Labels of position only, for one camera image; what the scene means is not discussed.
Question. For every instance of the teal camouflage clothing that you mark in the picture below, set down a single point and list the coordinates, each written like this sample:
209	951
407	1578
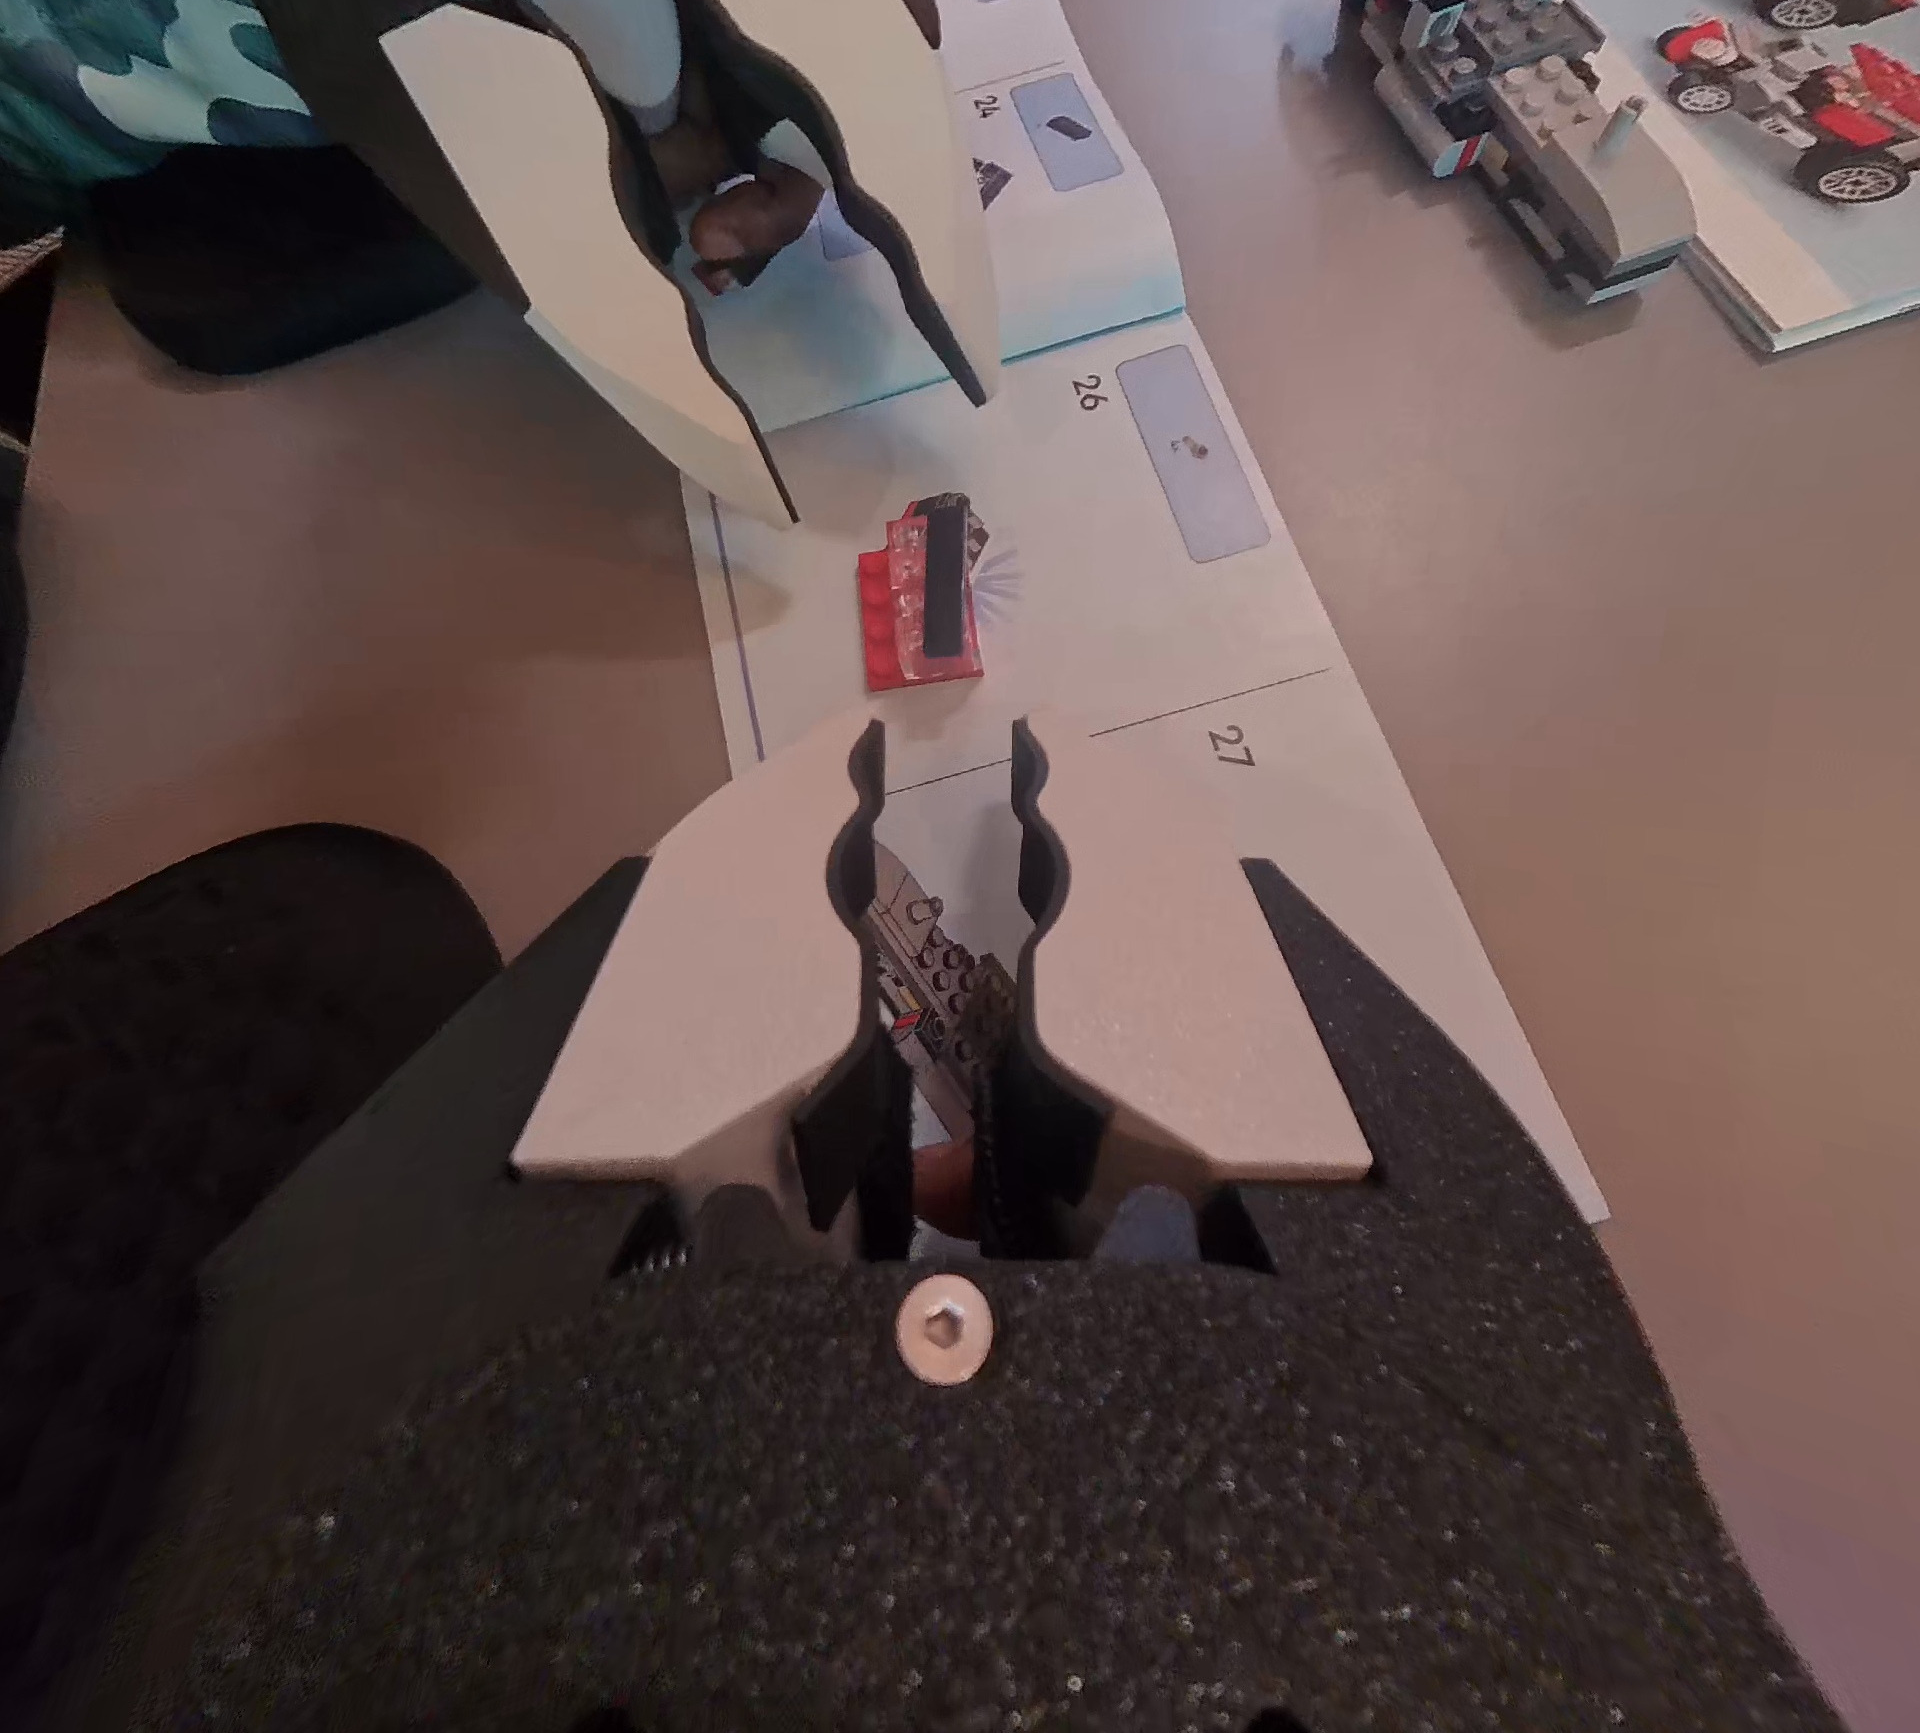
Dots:
106	8

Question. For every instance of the person's right hand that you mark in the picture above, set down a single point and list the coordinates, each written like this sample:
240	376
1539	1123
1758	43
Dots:
948	1186

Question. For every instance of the grey toy brick car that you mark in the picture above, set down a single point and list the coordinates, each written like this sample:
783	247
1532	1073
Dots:
1515	113

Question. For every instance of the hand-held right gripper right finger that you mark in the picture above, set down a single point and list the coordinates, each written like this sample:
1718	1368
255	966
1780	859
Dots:
1185	1012

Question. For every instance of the toy car picture booklet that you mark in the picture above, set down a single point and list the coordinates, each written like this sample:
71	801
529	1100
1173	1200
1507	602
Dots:
1801	232

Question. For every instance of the grey desk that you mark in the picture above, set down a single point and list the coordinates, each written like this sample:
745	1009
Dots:
1501	713

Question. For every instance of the small black toy brick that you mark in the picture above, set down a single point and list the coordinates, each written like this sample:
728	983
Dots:
946	577

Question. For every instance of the person's left hand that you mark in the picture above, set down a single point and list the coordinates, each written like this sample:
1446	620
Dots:
759	225

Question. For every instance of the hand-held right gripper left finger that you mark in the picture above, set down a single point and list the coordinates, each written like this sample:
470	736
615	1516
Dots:
706	997

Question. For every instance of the red toy brick assembly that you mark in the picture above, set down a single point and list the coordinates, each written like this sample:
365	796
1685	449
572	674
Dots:
902	638

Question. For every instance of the open instruction booklet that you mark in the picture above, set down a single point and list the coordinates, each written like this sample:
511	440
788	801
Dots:
1140	593

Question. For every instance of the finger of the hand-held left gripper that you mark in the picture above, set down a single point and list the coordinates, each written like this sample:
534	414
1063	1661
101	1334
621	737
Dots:
541	203
841	8

